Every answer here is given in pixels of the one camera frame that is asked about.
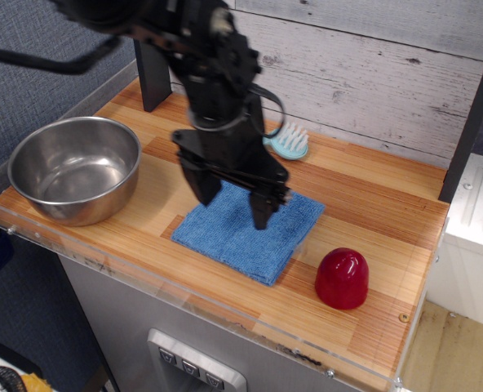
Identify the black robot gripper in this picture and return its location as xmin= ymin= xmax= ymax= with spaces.
xmin=171 ymin=91 xmax=290 ymax=230

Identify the blue cloth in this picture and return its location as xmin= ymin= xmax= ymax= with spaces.
xmin=171 ymin=181 xmax=325 ymax=286

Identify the light blue dish brush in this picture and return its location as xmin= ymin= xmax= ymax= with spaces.
xmin=263 ymin=122 xmax=308 ymax=160

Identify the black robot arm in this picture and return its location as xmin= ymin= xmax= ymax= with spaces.
xmin=56 ymin=1 xmax=290 ymax=229

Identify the red plastic dome cup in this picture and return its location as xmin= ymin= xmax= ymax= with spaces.
xmin=315 ymin=247 xmax=369 ymax=310

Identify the stainless steel bowl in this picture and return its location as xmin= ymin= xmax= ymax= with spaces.
xmin=7 ymin=117 xmax=142 ymax=226

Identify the silver button control panel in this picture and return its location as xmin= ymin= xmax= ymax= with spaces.
xmin=147 ymin=328 xmax=248 ymax=391

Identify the clear acrylic edge guard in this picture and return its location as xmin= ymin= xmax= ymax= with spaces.
xmin=0 ymin=191 xmax=448 ymax=391

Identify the white metal side cabinet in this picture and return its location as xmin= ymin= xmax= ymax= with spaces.
xmin=427 ymin=154 xmax=483 ymax=324

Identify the dark left frame post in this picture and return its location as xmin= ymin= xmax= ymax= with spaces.
xmin=134 ymin=40 xmax=172 ymax=112

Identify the dark frame post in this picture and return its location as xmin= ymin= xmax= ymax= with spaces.
xmin=134 ymin=40 xmax=172 ymax=112
xmin=438 ymin=74 xmax=483 ymax=203

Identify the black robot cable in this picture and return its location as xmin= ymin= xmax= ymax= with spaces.
xmin=0 ymin=36 xmax=122 ymax=76

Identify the dark right frame post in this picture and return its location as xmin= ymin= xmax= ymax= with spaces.
xmin=438 ymin=74 xmax=483 ymax=203

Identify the black yellow braided cable bundle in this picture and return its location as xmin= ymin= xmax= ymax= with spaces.
xmin=0 ymin=363 xmax=53 ymax=392

